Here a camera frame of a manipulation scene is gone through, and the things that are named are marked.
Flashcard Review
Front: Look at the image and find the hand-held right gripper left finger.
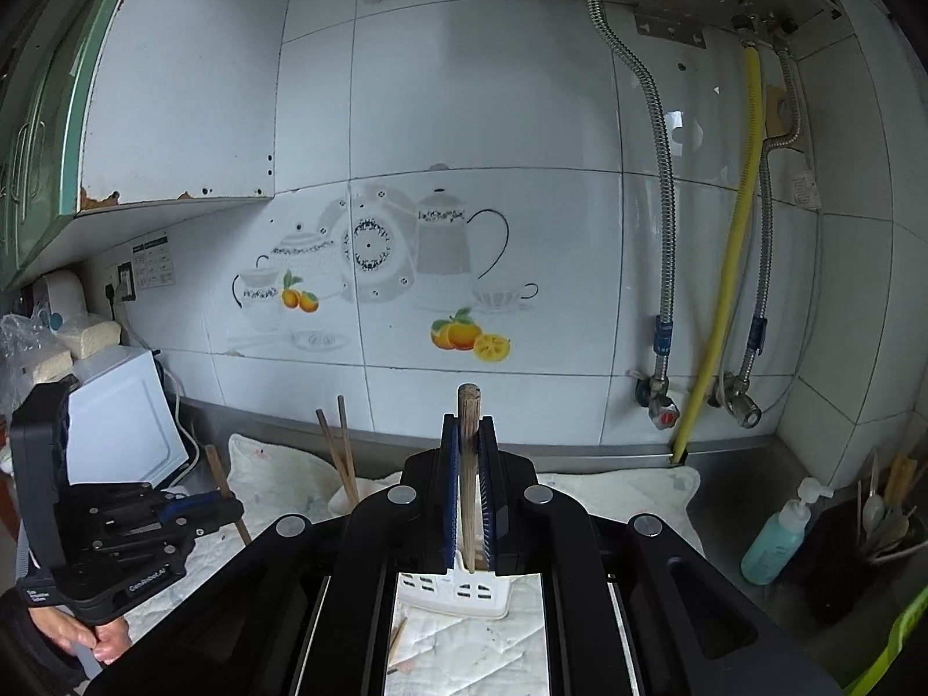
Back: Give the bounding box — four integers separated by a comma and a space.
87, 412, 459, 696

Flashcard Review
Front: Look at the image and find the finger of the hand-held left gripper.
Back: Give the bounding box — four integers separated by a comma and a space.
79, 484, 244, 527
83, 520, 200, 561

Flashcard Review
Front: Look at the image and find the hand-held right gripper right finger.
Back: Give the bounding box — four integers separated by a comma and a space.
478, 413, 842, 696

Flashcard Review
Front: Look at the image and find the white plastic utensil basket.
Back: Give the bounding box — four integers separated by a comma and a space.
328, 474, 512, 622

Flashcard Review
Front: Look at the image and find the person's left hand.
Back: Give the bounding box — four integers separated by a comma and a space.
29, 605, 133, 664

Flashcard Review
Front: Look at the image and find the white quilted mat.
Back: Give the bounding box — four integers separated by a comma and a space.
123, 433, 704, 696

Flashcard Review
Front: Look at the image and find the pale yellow foam block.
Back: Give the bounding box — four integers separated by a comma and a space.
58, 315, 124, 360
25, 348, 74, 384

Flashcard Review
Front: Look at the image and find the clear plastic bag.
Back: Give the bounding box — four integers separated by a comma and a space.
0, 313, 59, 414

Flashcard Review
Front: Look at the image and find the white rounded appliance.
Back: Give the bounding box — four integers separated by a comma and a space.
36, 270, 88, 327

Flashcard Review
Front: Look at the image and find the metal water valve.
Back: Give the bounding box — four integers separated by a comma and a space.
714, 371, 762, 429

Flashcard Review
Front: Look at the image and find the blue hand soap bottle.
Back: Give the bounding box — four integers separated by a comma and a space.
741, 477, 835, 587

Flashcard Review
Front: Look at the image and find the black utensil holder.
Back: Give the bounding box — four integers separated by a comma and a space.
819, 507, 915, 625

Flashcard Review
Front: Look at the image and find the white spoon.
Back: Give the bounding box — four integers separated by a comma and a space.
862, 493, 887, 545

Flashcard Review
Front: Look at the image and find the microwave power cable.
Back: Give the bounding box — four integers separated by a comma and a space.
155, 351, 200, 465

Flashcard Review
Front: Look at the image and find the red handle water valve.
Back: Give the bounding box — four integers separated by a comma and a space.
634, 373, 683, 430

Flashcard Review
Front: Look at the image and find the printed wall label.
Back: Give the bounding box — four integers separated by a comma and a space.
132, 232, 176, 289

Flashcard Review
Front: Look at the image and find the corrugated metal hose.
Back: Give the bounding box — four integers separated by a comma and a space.
572, 0, 675, 385
728, 18, 802, 393

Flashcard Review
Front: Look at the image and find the yellow gas hose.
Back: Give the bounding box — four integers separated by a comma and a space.
670, 14, 764, 465

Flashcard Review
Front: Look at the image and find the green wall cabinet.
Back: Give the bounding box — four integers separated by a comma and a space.
0, 0, 295, 291

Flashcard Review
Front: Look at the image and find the yellow utensil handle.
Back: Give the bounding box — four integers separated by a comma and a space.
888, 453, 918, 501

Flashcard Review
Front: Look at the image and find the small wall sticker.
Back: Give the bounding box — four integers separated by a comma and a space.
790, 170, 824, 211

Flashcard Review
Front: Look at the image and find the metal mounting bracket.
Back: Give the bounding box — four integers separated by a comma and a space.
633, 12, 708, 48

